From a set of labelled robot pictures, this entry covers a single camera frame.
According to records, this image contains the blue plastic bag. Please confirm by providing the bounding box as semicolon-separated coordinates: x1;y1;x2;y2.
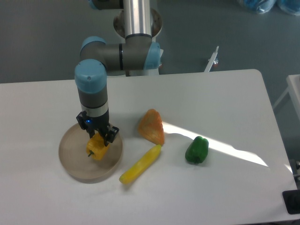
237;0;276;14
277;0;300;16

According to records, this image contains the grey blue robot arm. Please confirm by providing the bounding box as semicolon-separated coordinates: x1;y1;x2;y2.
75;0;160;146

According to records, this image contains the yellow toy bell pepper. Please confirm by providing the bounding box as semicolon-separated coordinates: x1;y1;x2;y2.
86;133;110;161

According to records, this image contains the black device at table edge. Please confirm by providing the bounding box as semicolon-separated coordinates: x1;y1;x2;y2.
282;189;300;215

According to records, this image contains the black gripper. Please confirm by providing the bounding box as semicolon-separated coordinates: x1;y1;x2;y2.
76;111;119;147

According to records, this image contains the yellow toy corn cob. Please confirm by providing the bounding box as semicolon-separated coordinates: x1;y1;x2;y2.
119;144;162;185

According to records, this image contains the beige round plate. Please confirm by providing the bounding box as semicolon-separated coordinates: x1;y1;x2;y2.
59;124;123;183

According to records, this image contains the green toy bell pepper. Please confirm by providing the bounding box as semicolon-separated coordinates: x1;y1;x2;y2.
185;136;209;164

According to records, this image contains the orange toy sandwich wedge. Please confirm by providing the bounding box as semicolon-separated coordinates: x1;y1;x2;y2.
138;109;165;145

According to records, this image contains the white side table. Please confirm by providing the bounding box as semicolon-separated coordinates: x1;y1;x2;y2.
272;75;300;118

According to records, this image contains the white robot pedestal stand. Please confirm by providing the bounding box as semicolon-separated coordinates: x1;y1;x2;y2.
113;8;219;72

